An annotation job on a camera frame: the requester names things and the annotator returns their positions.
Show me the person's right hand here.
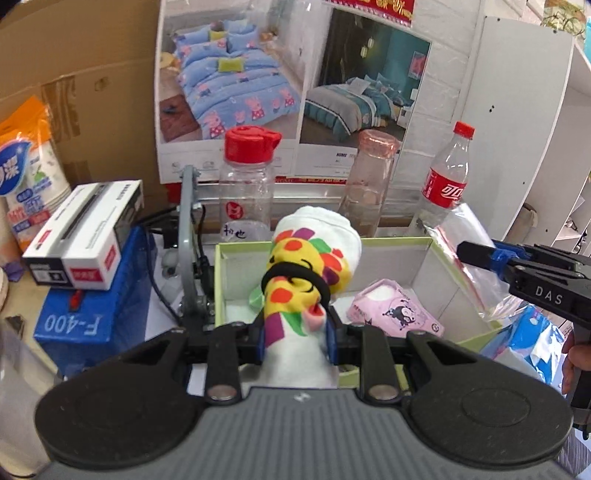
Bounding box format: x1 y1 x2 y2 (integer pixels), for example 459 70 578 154
560 330 591 396

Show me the green cardboard box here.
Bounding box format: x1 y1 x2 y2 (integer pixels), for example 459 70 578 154
214 236 505 389

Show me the blue tissue pack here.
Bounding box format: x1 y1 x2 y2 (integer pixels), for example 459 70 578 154
481 304 567 385

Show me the white and black carton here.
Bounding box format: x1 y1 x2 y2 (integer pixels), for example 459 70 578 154
21 179 145 292

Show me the paper cup packet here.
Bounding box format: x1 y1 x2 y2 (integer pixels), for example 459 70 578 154
0 94 73 256

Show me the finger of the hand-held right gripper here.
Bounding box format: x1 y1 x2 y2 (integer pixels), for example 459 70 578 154
457 240 526 278

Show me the glass bottle with pink lid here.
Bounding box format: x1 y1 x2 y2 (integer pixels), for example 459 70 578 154
337 128 402 239

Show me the bedding wall poster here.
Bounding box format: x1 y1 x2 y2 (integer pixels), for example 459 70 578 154
154 0 433 186

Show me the brown cardboard box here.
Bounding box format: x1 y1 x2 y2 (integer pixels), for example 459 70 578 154
0 0 163 223

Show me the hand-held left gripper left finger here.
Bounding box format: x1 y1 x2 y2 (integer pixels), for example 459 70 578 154
124 318 269 403

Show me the white shelf unit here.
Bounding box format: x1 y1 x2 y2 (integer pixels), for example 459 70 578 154
461 16 591 256

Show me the clear plastic zip bag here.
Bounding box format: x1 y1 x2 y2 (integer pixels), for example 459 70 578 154
426 202 528 325

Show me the white colourful patterned sock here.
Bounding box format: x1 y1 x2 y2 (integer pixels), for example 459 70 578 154
260 206 364 389

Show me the blue carton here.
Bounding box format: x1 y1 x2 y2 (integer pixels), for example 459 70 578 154
33 225 154 371

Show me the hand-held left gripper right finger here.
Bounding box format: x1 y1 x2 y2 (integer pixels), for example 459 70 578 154
323 314 463 403

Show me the clear jar with red cap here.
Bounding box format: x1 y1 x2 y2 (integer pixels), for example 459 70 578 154
217 124 283 244

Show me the black cable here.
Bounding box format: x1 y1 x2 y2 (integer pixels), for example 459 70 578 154
137 205 214 326

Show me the grey metal clamp stand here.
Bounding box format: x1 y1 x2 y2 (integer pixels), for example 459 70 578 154
177 164 219 329

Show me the pink tissue pack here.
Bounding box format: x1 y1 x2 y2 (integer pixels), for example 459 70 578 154
346 278 447 339

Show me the cola bottle with red cap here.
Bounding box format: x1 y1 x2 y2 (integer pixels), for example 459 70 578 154
405 120 476 237

